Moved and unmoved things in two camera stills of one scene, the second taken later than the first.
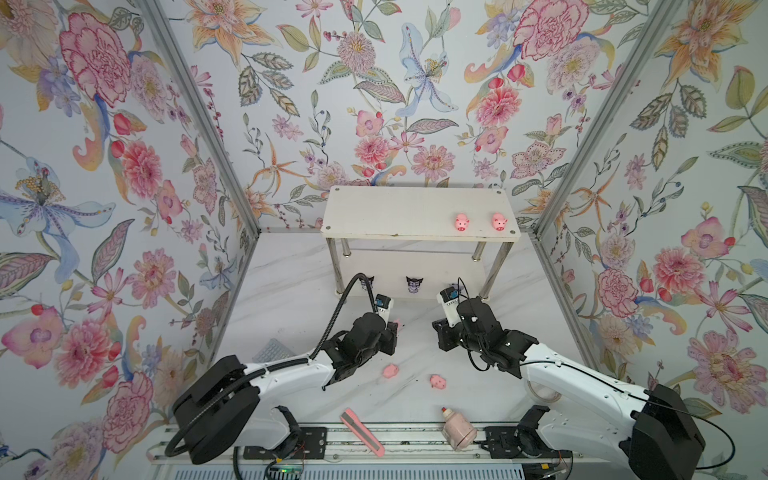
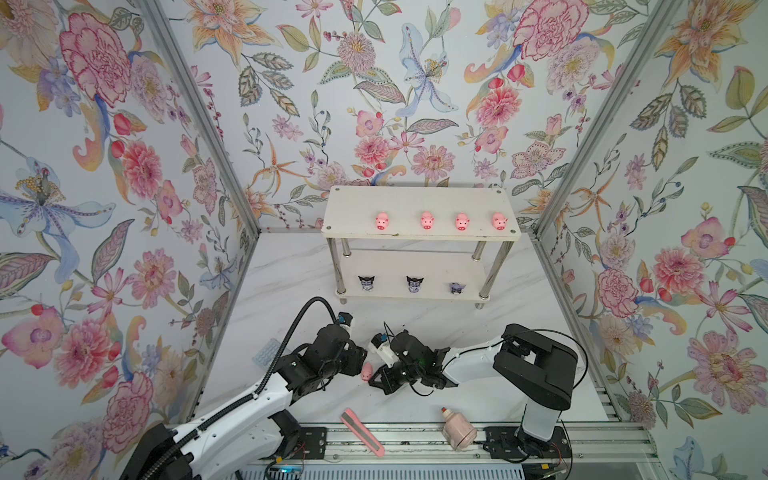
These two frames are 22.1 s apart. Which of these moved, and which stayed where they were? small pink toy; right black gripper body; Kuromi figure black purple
Moved: right black gripper body; small pink toy
Stayed: Kuromi figure black purple
